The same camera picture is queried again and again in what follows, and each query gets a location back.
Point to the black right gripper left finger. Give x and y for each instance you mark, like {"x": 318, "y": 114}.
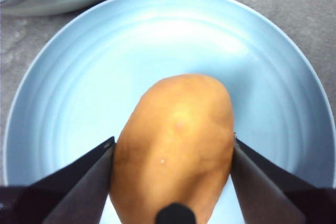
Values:
{"x": 65, "y": 195}

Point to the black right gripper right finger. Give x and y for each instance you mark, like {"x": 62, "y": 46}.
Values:
{"x": 275, "y": 195}

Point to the brown potato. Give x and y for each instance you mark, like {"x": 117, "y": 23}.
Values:
{"x": 178, "y": 142}

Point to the blue round plate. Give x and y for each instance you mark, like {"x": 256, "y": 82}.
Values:
{"x": 105, "y": 77}

